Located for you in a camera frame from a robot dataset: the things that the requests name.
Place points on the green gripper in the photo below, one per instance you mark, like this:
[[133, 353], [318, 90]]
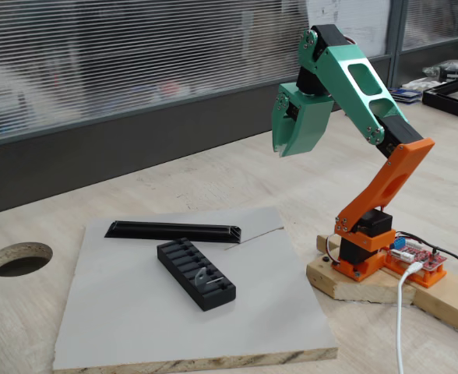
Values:
[[308, 122]]

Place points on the small grey metal bracket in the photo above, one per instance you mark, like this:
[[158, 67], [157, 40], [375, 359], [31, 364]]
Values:
[[201, 278]]

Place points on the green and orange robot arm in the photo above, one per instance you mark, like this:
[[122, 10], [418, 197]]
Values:
[[353, 78]]

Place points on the black slotted rack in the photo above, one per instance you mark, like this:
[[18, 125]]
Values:
[[217, 298]]

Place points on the stack of blue cards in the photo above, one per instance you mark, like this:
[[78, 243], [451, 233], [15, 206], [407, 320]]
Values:
[[406, 95]]

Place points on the white printed paper sheet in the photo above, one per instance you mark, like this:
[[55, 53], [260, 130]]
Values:
[[365, 23]]

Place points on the white packets pile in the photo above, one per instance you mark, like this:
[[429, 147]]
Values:
[[420, 83]]

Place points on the clear plastic bag of parts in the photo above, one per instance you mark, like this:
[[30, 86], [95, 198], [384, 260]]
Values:
[[453, 66]]

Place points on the pale wooden block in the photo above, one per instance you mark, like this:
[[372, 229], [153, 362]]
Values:
[[361, 290]]

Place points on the grey window blinds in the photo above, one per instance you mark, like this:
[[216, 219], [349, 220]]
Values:
[[439, 19], [135, 58]]

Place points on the red controller circuit board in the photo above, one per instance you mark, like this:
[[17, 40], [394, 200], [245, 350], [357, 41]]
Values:
[[427, 277]]

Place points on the long wooden plank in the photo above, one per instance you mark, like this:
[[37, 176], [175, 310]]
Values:
[[455, 300]]

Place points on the white plywood board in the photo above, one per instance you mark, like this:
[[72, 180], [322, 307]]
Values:
[[135, 311]]

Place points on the black rectangular frame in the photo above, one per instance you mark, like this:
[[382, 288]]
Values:
[[447, 102]]

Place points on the long black rail profile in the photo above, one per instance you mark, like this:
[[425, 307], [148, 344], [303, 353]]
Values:
[[166, 231]]

